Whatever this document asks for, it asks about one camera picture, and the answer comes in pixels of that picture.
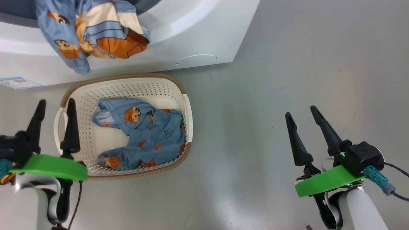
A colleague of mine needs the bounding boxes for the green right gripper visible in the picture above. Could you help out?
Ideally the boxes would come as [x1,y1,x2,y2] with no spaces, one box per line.
[285,106,365,197]

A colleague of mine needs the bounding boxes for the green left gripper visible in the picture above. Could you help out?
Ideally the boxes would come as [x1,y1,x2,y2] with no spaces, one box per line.
[10,98,87,182]

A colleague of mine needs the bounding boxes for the blue cartoon print garment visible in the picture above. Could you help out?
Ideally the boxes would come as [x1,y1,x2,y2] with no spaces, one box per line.
[35,0,151,74]
[92,98,186,171]

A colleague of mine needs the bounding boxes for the white front-load washing machine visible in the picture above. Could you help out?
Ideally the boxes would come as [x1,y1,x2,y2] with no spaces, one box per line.
[0,0,261,87]

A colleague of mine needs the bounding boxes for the cream perforated laundry basket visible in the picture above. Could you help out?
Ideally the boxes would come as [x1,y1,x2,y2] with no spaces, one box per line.
[54,73,193,181]

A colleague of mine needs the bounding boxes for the blue energy label sticker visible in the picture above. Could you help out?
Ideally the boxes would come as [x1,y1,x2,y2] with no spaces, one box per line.
[0,77,42,89]

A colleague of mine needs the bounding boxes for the round white filter cover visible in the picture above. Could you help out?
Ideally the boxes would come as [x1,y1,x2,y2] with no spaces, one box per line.
[175,54,217,67]

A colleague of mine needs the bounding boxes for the teal left camera connector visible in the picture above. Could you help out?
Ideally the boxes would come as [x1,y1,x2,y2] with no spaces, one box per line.
[0,159,14,185]

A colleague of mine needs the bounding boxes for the teal camera connector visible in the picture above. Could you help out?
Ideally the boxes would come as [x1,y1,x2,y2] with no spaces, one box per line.
[364,165,397,196]
[0,159,14,185]

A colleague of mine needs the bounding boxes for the teal right camera connector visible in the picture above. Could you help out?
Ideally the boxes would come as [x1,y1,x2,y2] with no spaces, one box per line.
[364,165,397,196]

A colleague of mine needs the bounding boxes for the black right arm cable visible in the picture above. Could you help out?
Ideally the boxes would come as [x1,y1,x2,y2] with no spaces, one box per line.
[382,161,409,202]

